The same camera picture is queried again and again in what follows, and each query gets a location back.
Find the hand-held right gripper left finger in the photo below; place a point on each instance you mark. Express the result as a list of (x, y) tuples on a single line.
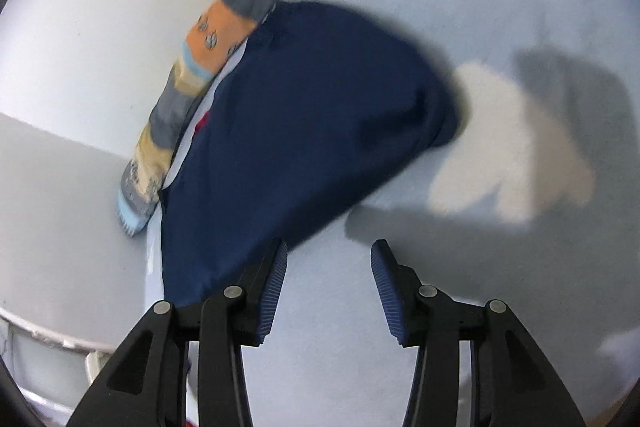
[(272, 297)]

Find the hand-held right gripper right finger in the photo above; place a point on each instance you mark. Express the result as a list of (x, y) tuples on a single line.
[(387, 297)]

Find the navy jacket with red collar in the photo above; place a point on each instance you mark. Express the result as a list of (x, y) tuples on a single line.
[(310, 117)]

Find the rolled patchwork blanket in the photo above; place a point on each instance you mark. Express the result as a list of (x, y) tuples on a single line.
[(220, 32)]

